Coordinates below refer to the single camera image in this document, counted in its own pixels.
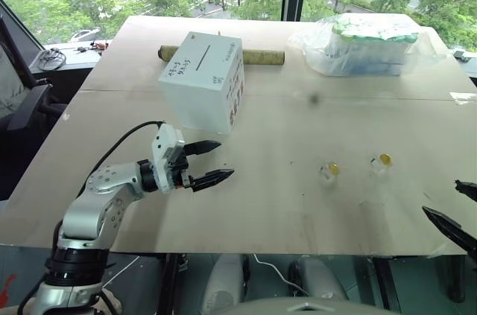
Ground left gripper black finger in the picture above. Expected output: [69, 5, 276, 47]
[184, 139, 222, 156]
[189, 168, 236, 193]

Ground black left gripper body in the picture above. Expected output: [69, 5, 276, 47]
[167, 144, 195, 192]

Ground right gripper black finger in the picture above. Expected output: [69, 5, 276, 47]
[454, 179, 477, 203]
[421, 206, 477, 253]

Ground white cardboard box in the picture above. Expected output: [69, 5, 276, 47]
[157, 31, 245, 136]

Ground black table leg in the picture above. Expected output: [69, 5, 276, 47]
[371, 256, 402, 311]
[446, 255, 467, 304]
[155, 253, 180, 315]

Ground white rounded robot leg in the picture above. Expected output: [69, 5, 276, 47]
[289, 255, 349, 302]
[202, 253, 246, 315]

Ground brown cardboard tube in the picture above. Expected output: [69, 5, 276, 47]
[156, 45, 286, 67]

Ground small red black parts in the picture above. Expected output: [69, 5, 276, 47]
[73, 40, 110, 54]

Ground grey robot torso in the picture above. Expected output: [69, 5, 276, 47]
[222, 295, 391, 315]

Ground white parked car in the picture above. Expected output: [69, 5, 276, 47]
[69, 28, 102, 43]

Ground black office chair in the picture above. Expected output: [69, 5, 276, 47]
[0, 13, 69, 203]

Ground clear plastic bag with packs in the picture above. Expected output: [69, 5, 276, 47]
[288, 13, 449, 78]

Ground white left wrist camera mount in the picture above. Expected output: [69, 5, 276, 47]
[150, 123, 186, 194]

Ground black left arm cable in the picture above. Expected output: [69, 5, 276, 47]
[76, 120, 167, 197]

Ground thin white cable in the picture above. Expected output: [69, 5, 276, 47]
[253, 253, 311, 298]

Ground black coiled cables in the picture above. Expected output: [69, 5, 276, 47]
[37, 46, 68, 71]

